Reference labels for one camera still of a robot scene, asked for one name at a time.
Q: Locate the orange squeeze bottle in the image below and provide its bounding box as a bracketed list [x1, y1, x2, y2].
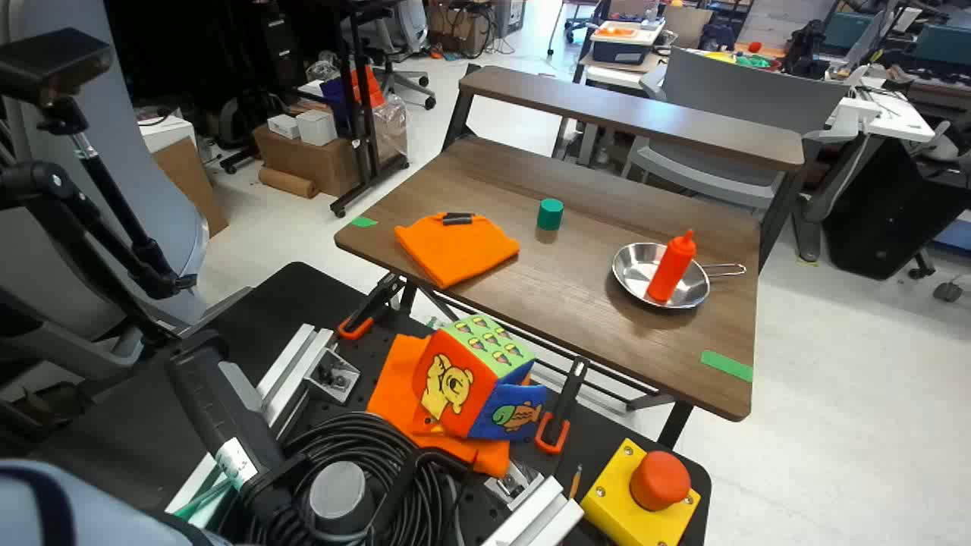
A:
[648, 229, 697, 304]

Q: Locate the folded orange cloth on table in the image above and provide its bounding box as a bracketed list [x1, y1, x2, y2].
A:
[395, 213, 518, 288]

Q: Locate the small black object on cloth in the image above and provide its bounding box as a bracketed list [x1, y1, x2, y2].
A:
[443, 213, 473, 224]

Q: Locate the green cylinder block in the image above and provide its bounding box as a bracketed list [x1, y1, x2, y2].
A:
[537, 197, 566, 229]

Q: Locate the colourful soft toy cube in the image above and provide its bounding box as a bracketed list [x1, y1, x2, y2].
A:
[412, 316, 547, 439]

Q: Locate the left orange black clamp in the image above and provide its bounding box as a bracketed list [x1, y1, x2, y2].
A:
[336, 274, 405, 339]

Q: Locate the orange black clamp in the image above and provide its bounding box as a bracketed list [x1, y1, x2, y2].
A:
[532, 356, 591, 457]
[336, 274, 405, 339]

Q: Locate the green tape strip left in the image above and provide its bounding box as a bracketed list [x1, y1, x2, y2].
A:
[353, 215, 379, 229]

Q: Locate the green tape strip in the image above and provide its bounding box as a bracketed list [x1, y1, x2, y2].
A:
[353, 215, 379, 229]
[697, 351, 753, 383]

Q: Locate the wooden desk with raised shelf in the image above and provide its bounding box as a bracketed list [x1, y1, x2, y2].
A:
[336, 65, 806, 443]

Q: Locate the silver metal frying pan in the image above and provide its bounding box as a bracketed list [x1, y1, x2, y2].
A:
[609, 241, 747, 312]

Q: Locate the orange cloth under cube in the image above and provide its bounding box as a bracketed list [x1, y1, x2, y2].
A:
[367, 334, 512, 476]

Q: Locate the right orange black clamp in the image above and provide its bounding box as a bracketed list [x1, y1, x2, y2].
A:
[532, 356, 591, 457]

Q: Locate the cardboard box on floor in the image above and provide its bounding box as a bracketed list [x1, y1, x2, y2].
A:
[251, 103, 367, 197]

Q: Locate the black cart base platform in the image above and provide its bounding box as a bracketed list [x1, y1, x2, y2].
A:
[28, 258, 714, 546]

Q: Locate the green tape strip right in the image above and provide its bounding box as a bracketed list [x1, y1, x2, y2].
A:
[697, 351, 753, 383]

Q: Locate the yellow box red emergency button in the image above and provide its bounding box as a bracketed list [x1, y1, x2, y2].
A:
[582, 439, 704, 546]

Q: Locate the black tripod stand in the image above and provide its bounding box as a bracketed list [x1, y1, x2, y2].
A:
[331, 0, 408, 217]

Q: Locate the black bag under desk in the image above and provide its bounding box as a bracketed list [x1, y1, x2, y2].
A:
[823, 139, 971, 279]

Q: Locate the black coiled cable bundle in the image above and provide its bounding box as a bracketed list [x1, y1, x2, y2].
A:
[237, 408, 471, 546]

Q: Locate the black camera on stand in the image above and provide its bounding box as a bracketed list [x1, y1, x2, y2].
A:
[0, 26, 194, 300]

